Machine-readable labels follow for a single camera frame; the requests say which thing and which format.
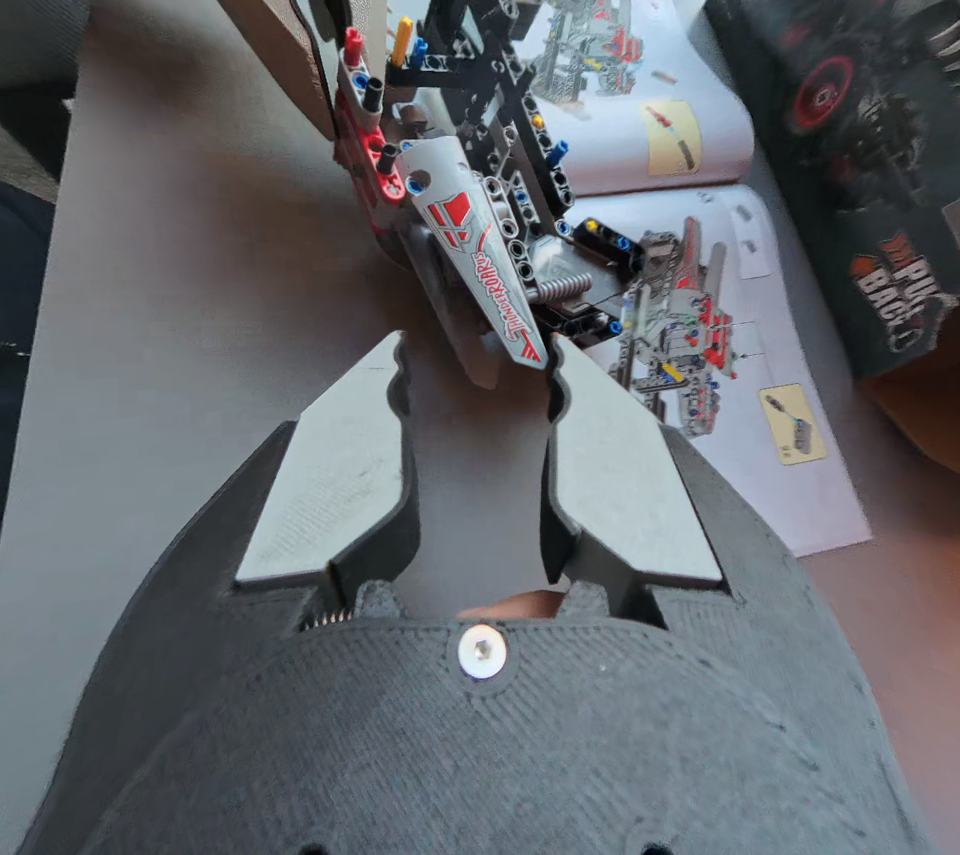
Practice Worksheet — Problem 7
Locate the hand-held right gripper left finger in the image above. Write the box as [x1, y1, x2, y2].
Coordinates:
[234, 331, 423, 605]

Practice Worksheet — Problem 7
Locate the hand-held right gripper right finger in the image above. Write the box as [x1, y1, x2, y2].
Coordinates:
[540, 334, 727, 590]

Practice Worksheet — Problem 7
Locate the black and red lego model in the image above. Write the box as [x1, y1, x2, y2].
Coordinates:
[333, 0, 646, 391]

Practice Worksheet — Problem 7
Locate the lego instruction booklet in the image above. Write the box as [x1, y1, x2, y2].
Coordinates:
[483, 0, 875, 558]

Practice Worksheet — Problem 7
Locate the black lego box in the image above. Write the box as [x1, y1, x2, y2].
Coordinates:
[703, 0, 960, 474]

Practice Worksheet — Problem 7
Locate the black mesh office chair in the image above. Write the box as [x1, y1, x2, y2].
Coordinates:
[0, 0, 91, 181]

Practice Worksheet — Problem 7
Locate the person's dark navy clothing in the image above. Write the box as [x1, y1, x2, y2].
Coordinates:
[0, 180, 57, 526]

